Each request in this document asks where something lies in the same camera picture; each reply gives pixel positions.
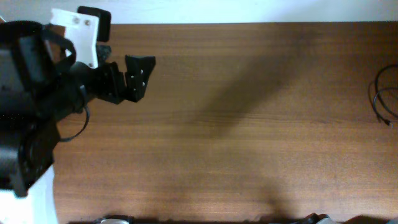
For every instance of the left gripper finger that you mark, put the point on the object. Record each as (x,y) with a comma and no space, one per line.
(103,52)
(137,76)

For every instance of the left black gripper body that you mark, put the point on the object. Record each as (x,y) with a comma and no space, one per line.
(102,85)

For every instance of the right arm base clamp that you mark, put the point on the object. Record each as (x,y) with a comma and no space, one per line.
(314,218)

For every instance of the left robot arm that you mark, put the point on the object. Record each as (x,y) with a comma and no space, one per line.
(42,83)

